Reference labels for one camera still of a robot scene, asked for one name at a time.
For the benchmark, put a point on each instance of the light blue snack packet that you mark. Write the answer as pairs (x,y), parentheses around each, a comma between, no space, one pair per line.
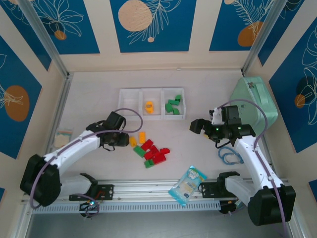
(188,184)

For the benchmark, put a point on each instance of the long green lego brick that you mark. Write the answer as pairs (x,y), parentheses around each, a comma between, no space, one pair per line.
(175,111)

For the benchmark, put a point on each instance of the mint green zipper bag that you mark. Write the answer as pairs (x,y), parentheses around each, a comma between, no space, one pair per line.
(247,89)

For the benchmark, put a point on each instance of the long red lego brick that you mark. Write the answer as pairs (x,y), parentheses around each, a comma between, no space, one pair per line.
(147,144)

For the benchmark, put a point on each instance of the printed yellow lego piece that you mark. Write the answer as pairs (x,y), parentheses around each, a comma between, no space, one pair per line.
(148,107)

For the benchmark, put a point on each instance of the small electronics board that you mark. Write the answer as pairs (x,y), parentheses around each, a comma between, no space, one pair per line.
(236,203)
(91,204)

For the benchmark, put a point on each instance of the yellow lego brick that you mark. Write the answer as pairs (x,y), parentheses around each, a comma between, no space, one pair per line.
(133,141)
(142,137)

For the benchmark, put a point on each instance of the aluminium frame post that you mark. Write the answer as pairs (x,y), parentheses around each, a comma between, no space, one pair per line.
(47,42)
(260,37)

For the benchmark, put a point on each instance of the small green lego brick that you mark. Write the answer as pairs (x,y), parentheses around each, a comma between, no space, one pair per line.
(177,98)
(171,101)

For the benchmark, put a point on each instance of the blue floral wall panel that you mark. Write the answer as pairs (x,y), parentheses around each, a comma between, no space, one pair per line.
(86,37)
(276,37)
(173,37)
(24,74)
(284,99)
(29,44)
(223,24)

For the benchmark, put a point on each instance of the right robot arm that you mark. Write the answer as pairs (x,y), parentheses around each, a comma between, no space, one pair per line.
(255,161)

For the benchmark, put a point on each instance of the aluminium side rail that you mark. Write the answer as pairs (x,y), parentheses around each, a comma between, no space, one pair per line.
(62,104)

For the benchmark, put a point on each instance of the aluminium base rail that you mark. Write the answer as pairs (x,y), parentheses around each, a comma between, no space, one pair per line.
(148,188)

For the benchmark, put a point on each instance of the white plastic container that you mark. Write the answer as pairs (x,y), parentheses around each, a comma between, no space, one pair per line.
(182,106)
(158,99)
(128,102)

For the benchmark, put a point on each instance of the small clear plastic bag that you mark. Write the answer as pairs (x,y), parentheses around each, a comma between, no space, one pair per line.
(60,141)

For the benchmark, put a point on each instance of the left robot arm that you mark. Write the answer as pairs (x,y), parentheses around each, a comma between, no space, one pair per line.
(71,148)

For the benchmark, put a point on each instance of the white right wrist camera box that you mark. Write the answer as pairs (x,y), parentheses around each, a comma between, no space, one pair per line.
(218,116)

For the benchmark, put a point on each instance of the curved red lego brick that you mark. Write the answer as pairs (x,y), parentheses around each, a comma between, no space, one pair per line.
(165,150)

